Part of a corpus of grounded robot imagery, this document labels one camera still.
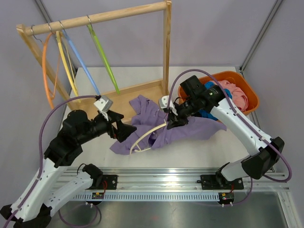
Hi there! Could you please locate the yellow clothes hanger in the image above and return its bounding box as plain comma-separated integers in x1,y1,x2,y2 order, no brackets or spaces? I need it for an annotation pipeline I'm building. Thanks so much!
48,23,79,96

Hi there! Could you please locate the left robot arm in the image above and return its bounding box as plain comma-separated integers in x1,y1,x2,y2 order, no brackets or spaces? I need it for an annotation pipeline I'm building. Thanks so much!
0,110,136,228

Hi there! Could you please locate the blue t shirt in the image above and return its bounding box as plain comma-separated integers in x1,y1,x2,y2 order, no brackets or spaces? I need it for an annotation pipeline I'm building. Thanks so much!
198,81,232,121

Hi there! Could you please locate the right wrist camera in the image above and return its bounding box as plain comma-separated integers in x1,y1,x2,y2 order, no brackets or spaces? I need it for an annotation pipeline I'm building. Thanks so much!
158,95,178,116

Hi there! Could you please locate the wooden tray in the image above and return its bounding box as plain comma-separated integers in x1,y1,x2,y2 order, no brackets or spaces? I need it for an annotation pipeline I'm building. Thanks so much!
71,80,169,124

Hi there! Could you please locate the wooden clothes rack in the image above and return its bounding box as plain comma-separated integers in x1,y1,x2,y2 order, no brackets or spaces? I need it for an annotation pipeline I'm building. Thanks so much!
16,0,171,110

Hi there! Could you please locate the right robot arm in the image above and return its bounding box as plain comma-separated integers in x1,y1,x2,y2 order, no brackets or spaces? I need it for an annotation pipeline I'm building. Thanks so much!
161,75,285,189

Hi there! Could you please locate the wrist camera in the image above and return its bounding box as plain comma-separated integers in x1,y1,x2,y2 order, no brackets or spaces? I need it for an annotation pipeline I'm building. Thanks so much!
94,95,113,121
158,95,178,116

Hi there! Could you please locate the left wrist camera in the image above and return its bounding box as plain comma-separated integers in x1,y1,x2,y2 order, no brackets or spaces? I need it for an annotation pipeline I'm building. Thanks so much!
94,95,113,121

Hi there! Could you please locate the pink t shirt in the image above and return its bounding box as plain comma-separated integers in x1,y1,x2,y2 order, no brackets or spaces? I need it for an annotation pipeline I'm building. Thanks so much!
219,80,249,112

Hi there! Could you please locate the light blue clothes hanger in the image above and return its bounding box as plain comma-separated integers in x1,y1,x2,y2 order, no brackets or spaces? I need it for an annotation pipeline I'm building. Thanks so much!
58,20,100,95

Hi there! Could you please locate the orange clothes hanger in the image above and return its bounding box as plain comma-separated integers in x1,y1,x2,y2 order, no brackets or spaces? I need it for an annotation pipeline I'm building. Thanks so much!
30,25,60,109

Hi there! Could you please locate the orange plastic basket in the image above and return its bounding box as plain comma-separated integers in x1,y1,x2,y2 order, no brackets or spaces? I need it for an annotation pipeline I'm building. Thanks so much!
177,70,260,117

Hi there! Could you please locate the cream clothes hanger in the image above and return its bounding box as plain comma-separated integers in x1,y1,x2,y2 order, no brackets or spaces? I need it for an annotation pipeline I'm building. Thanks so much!
129,122,168,155

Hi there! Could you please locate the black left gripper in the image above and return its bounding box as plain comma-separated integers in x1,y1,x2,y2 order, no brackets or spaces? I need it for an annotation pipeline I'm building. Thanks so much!
77,110,137,144

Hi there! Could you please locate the green clothes hanger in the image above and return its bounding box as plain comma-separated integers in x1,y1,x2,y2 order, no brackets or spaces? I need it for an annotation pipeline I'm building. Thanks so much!
87,15,120,94

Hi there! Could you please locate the lavender t shirt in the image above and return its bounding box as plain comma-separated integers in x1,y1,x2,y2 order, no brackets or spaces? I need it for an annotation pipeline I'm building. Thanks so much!
110,95,227,155

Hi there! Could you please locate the aluminium mounting rail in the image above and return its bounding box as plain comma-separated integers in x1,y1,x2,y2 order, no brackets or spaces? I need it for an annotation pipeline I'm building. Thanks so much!
73,167,289,202

